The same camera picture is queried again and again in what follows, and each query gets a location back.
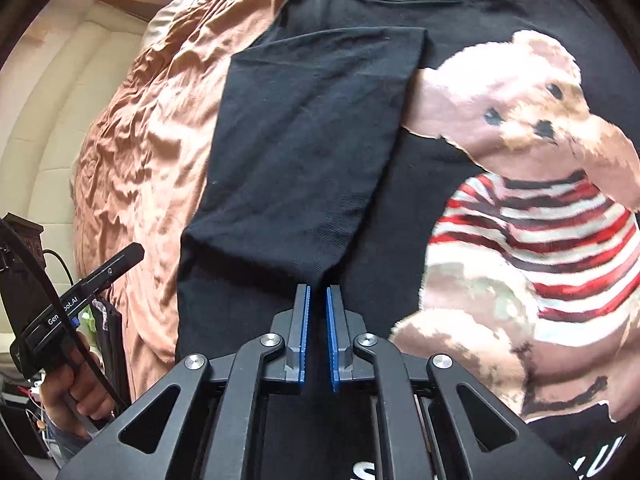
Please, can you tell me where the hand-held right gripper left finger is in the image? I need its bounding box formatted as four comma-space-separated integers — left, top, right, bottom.
55, 284, 312, 480

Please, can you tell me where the grey bed sheet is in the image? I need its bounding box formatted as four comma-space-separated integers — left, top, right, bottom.
142, 0, 218, 48

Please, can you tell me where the green tissue pack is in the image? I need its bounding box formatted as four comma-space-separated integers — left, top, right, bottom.
80, 305, 102, 337

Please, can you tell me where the thick black cable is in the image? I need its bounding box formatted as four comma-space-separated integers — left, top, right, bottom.
0, 217, 128, 413

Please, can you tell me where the cluttered bedside table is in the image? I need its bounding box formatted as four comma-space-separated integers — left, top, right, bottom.
0, 365, 51, 461

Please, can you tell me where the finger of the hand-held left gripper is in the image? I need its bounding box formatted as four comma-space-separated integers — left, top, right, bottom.
75, 242, 146, 302

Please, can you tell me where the cream padded headboard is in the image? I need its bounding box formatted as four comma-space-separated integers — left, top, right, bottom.
0, 0, 151, 341

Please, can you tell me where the brown blanket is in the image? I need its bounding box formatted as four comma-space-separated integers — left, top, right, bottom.
70, 0, 333, 401

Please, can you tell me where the black bear print T-shirt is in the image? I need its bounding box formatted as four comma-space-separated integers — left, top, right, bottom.
175, 0, 640, 480

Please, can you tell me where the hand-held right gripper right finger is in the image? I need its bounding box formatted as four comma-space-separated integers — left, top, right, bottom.
326, 284, 581, 480

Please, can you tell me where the person's left hand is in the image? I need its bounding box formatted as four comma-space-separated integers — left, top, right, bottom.
42, 345, 115, 437

